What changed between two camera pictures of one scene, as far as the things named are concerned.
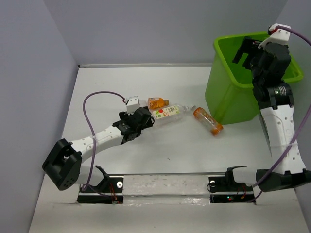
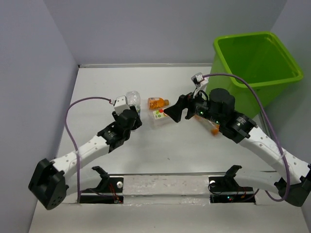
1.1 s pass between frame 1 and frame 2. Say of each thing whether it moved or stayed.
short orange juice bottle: stayed
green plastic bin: stayed
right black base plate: stayed
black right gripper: moved
